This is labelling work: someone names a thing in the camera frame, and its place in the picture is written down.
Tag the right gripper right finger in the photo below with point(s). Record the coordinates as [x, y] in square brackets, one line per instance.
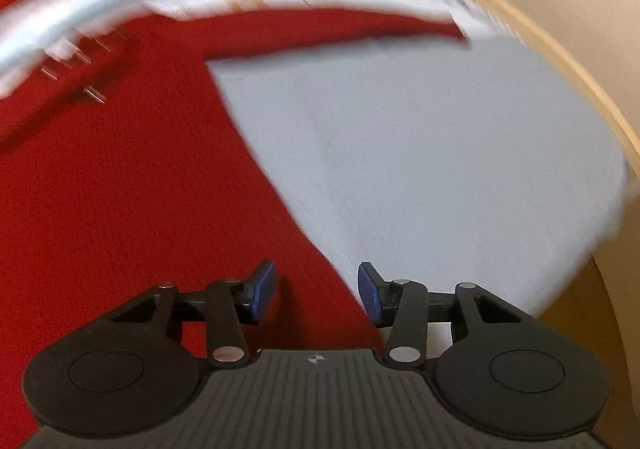
[381, 299]

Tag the dark red knit garment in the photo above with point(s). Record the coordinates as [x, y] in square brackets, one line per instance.
[120, 167]

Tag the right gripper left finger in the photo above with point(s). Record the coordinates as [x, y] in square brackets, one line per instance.
[249, 298]

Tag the grey white printed bedsheet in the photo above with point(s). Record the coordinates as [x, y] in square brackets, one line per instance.
[437, 160]

